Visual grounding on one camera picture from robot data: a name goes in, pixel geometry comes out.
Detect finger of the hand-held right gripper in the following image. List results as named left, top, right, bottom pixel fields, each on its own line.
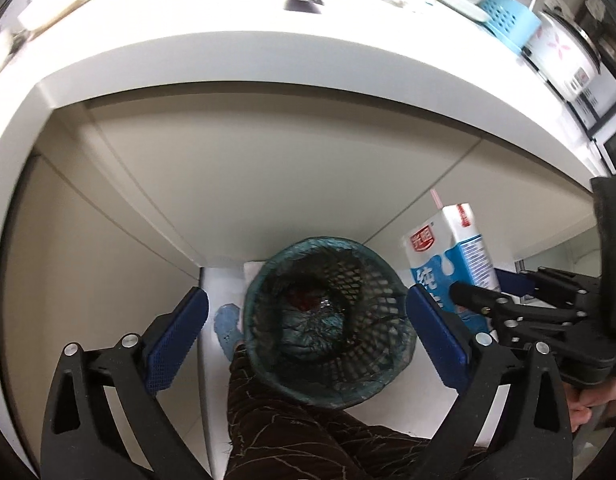
left=497, top=266, right=601, bottom=311
left=448, top=282, right=614, bottom=361

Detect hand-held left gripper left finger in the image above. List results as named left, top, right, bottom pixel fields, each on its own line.
left=40, top=286, right=211, bottom=480

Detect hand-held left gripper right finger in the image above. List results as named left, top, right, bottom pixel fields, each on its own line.
left=405, top=284, right=574, bottom=480

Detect blue white milk carton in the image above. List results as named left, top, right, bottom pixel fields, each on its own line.
left=400, top=187, right=501, bottom=333

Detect black mesh wastebasket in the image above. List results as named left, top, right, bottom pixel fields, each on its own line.
left=243, top=236, right=419, bottom=408

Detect person's right hand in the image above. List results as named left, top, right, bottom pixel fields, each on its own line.
left=568, top=377, right=616, bottom=433

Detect blue slipper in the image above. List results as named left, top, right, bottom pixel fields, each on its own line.
left=213, top=302, right=246, bottom=361

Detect white microwave oven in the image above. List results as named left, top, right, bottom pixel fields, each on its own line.
left=590, top=122, right=616, bottom=176

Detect white floor rag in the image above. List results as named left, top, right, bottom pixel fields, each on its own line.
left=243, top=259, right=269, bottom=291

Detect red wrapper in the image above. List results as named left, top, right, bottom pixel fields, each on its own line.
left=288, top=287, right=321, bottom=313

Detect person's brown patterned trousers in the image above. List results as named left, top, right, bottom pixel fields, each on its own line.
left=227, top=342, right=489, bottom=480

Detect beige base cabinet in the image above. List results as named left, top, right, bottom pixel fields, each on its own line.
left=0, top=92, right=609, bottom=461

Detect white rice cooker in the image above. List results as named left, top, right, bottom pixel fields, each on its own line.
left=520, top=7, right=616, bottom=106

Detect blue plastic basket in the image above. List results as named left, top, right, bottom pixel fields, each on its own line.
left=475, top=0, right=543, bottom=56

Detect white shallow dish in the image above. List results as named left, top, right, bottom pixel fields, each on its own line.
left=435, top=0, right=491, bottom=23

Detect wooden board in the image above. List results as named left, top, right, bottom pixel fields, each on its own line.
left=15, top=0, right=101, bottom=41

